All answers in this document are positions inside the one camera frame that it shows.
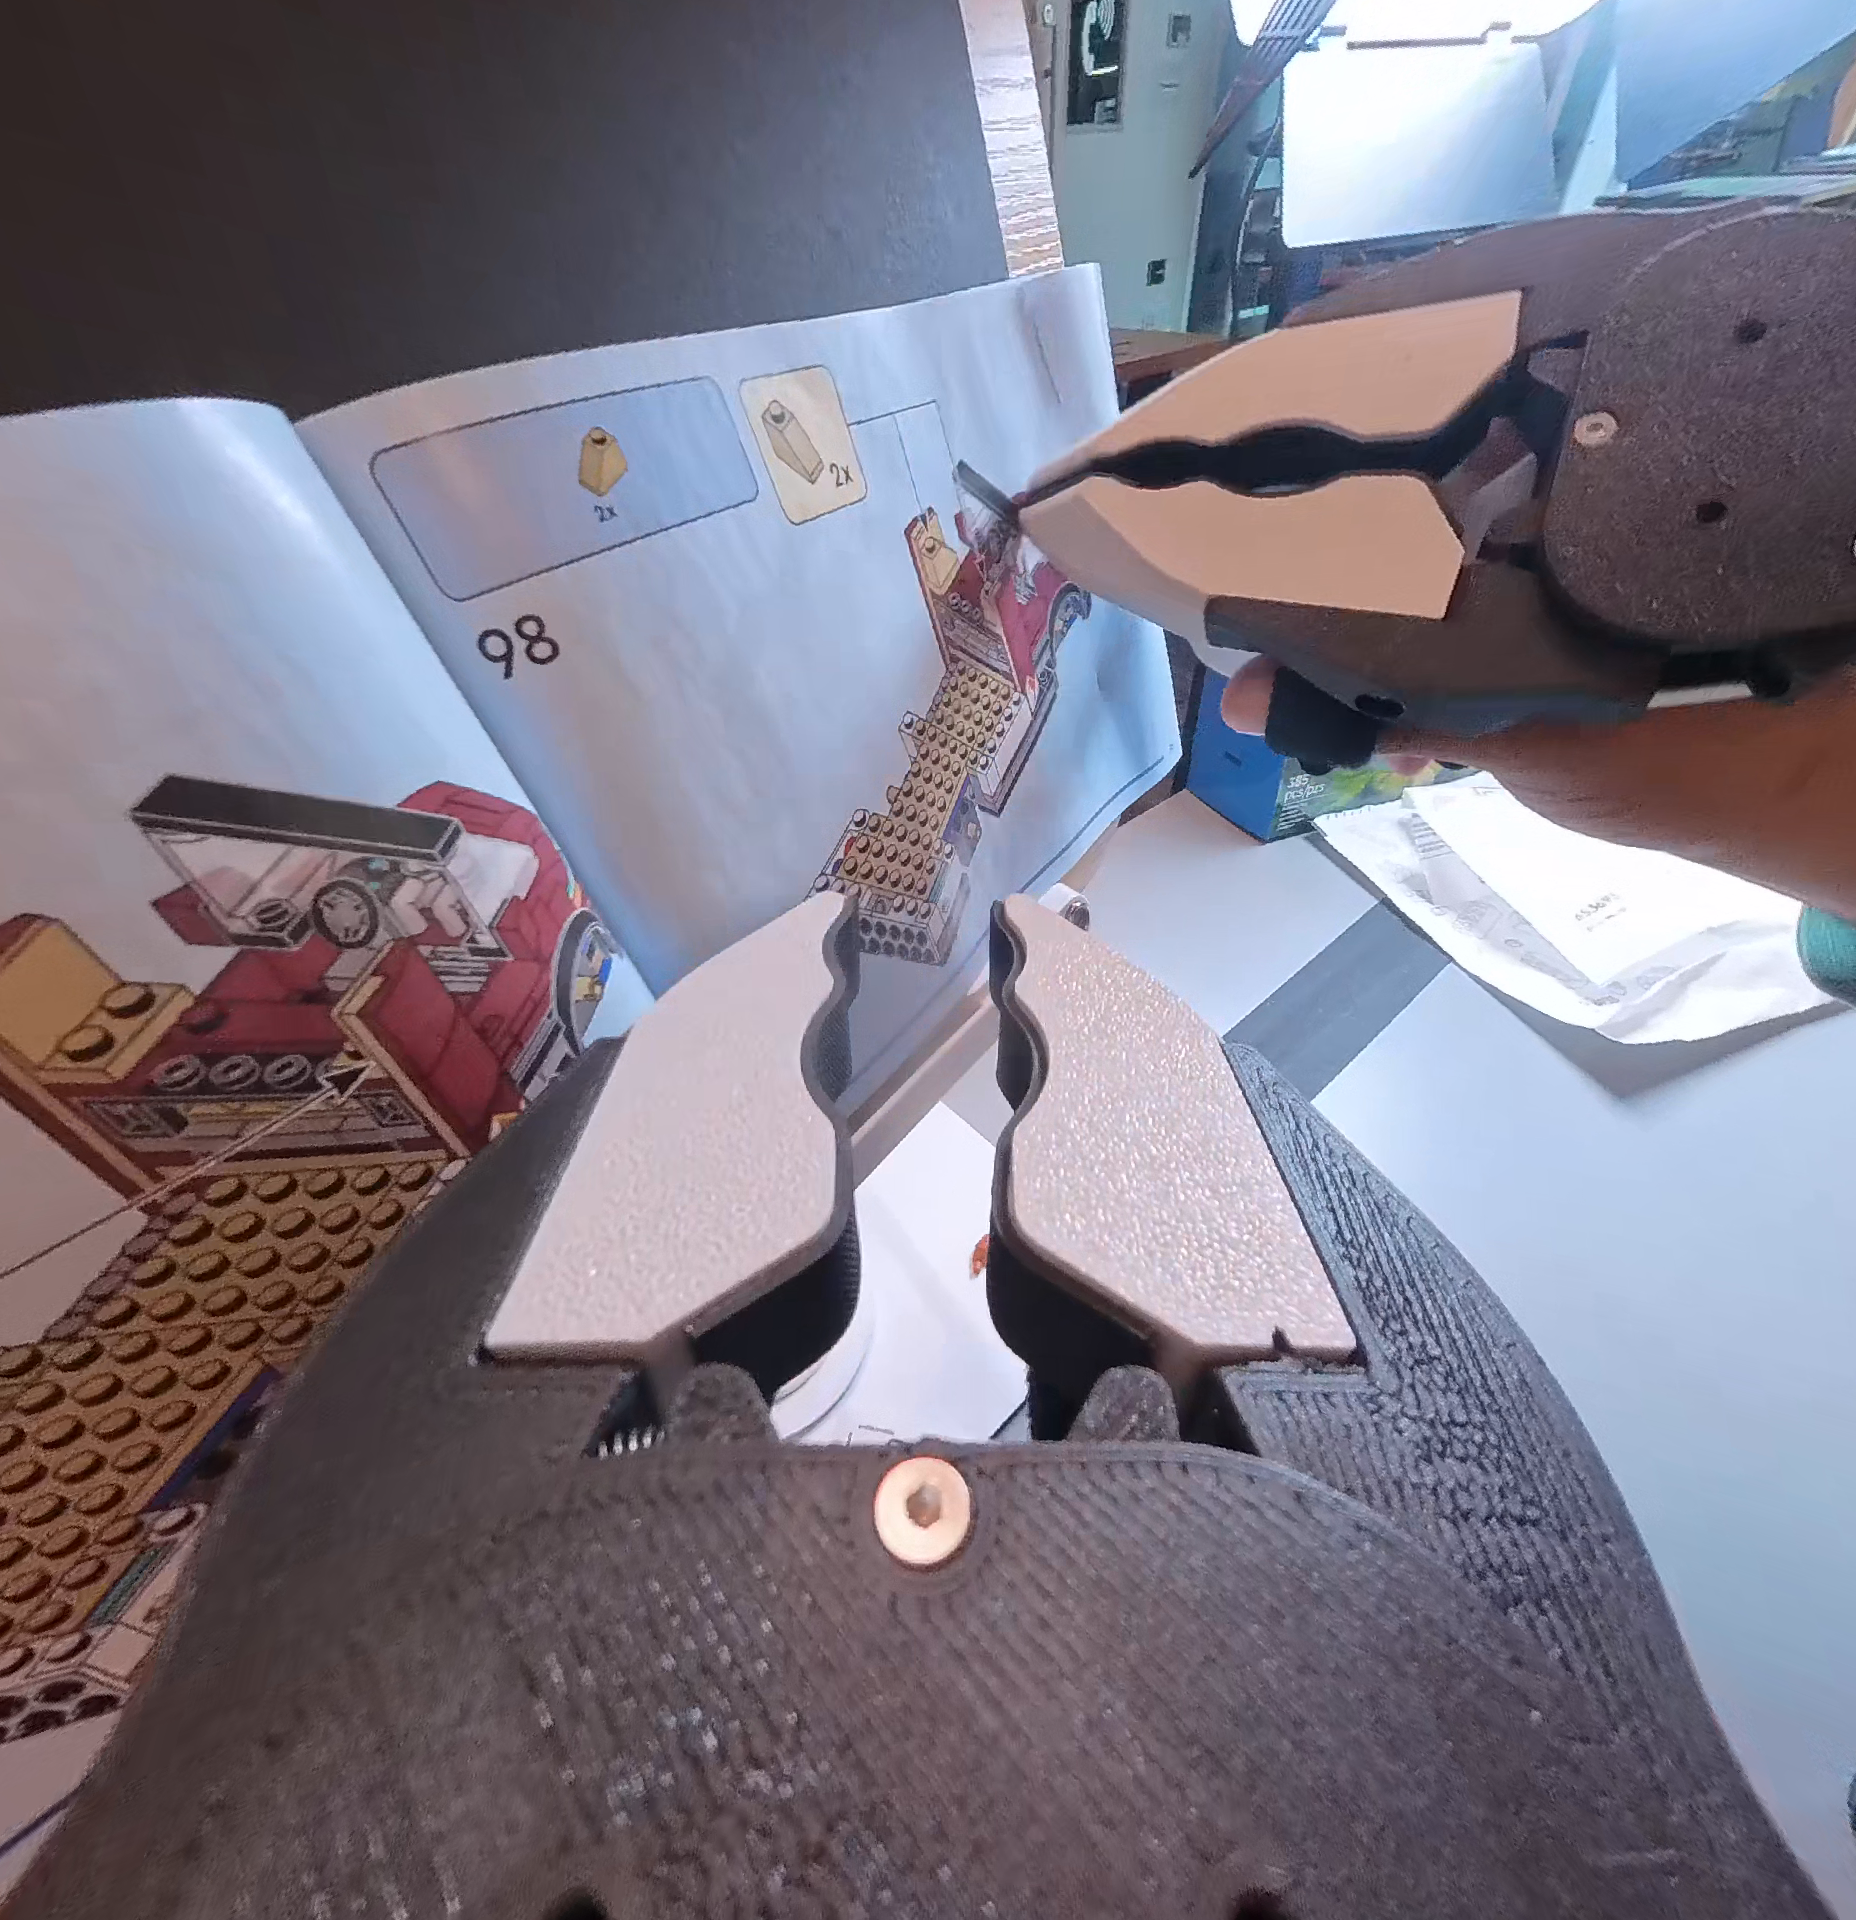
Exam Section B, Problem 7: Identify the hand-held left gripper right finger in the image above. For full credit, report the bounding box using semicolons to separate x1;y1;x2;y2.
983;897;1369;1372

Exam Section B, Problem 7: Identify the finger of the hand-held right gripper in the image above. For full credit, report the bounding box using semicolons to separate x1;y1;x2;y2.
1010;450;1474;625
1071;285;1526;491

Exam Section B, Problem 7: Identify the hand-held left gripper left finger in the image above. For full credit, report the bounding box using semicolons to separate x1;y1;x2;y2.
479;891;865;1365

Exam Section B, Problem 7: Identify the white booklet stand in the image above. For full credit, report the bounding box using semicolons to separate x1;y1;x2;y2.
768;882;1102;1447

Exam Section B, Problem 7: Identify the building instruction booklet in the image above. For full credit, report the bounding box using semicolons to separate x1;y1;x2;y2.
0;263;1184;1877

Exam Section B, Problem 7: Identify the person's right forearm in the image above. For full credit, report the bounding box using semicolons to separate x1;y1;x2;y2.
1698;668;1856;1015

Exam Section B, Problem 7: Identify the overhead light panel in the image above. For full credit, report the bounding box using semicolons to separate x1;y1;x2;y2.
1193;0;1622;246

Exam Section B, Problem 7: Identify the blue toy set box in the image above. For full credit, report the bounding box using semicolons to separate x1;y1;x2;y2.
1181;668;1474;840

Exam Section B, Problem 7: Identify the white plastic bag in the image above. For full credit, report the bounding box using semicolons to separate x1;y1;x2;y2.
1314;774;1852;1046

